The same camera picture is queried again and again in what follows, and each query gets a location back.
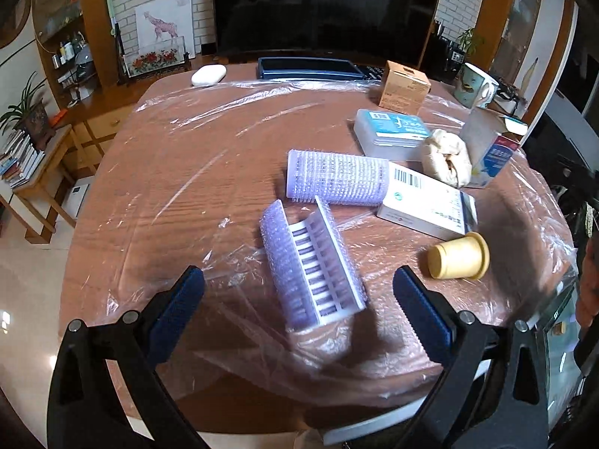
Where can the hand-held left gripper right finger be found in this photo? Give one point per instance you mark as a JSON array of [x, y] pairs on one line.
[[421, 313]]

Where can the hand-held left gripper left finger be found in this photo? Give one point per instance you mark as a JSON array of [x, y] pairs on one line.
[[180, 304]]

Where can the white medicine box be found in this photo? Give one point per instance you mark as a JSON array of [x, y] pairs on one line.
[[421, 201]]

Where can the yellow plastic cup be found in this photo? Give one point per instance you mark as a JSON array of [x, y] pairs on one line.
[[456, 255]]

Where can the clear plastic table film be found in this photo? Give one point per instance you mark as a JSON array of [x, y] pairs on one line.
[[196, 159]]

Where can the white floor appliance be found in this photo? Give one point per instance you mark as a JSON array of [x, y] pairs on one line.
[[77, 196]]

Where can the crumpled beige paper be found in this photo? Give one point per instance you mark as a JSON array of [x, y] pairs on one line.
[[442, 156]]

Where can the white and blue carton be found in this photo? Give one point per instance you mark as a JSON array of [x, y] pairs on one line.
[[486, 149]]

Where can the clear plastic box blue label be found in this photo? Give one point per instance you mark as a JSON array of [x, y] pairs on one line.
[[388, 133]]

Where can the wooden side table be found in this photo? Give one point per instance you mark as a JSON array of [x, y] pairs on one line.
[[51, 149]]

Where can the stack of books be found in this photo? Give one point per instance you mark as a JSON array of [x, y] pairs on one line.
[[18, 161]]

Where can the brown cardboard box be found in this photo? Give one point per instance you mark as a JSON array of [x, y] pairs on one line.
[[402, 89]]

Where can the white oval case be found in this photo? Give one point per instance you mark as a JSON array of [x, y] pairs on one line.
[[208, 75]]

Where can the green patterned mug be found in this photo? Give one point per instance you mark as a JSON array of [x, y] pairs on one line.
[[470, 86]]

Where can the potted plant with long leaves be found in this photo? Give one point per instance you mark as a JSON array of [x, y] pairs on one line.
[[32, 119]]

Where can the framed flower picture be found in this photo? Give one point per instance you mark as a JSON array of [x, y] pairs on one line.
[[152, 61]]

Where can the dark blue tray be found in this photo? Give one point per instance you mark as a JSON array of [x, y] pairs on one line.
[[309, 68]]

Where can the small green potted plant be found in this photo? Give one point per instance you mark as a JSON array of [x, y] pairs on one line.
[[469, 42]]

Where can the giraffe painting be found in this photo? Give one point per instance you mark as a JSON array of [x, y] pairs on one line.
[[161, 23]]

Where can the wooden display shelf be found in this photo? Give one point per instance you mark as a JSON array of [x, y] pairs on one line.
[[61, 23]]

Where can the black television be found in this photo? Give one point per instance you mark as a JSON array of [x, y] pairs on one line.
[[327, 9]]

